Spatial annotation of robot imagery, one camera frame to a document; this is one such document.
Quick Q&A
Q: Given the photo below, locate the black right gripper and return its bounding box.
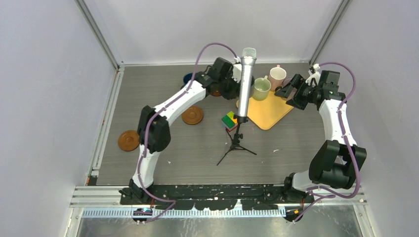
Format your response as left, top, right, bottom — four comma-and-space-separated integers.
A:
275, 74, 321, 111

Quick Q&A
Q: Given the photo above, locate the light green mug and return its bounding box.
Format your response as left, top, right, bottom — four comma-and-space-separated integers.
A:
252, 76, 271, 101

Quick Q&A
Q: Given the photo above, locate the yellow tray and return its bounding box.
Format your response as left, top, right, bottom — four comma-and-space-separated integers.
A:
248, 91, 293, 130

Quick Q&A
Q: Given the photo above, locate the dark blue mug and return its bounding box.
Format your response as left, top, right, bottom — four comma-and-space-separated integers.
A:
182, 73, 193, 85

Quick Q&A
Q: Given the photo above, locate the brown wooden coaster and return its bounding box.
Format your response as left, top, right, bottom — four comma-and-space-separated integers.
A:
181, 106, 204, 125
211, 91, 221, 97
118, 130, 140, 152

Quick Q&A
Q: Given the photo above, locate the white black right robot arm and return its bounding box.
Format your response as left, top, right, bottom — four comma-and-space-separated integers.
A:
275, 71, 367, 203

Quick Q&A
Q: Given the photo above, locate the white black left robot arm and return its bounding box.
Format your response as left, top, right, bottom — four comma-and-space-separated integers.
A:
120, 57, 242, 204

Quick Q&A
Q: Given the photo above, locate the mauve purple mug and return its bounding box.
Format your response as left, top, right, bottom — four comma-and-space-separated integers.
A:
281, 79, 294, 101

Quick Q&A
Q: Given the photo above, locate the pink cream mug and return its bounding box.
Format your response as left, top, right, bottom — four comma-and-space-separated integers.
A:
268, 65, 287, 91

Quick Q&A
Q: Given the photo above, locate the colourful toy brick block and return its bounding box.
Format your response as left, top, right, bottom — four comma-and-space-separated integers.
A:
221, 111, 238, 132

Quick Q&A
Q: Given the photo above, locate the silver microphone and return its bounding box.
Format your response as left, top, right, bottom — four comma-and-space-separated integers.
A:
237, 47, 257, 123

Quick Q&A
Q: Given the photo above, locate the black microphone tripod stand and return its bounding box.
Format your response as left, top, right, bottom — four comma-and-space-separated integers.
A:
216, 115, 257, 166

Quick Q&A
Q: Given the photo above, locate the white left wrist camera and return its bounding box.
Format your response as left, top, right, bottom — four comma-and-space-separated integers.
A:
232, 57, 242, 83

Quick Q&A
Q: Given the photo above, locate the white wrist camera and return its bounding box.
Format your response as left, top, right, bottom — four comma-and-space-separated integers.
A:
232, 57, 242, 83
305, 64, 321, 87

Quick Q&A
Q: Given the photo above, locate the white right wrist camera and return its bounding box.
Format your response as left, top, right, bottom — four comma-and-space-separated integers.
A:
305, 64, 321, 87

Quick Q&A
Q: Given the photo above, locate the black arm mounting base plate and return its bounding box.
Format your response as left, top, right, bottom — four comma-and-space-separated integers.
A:
119, 184, 314, 210

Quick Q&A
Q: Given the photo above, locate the aluminium front rail frame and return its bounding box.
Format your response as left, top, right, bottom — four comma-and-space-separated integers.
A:
70, 185, 368, 222

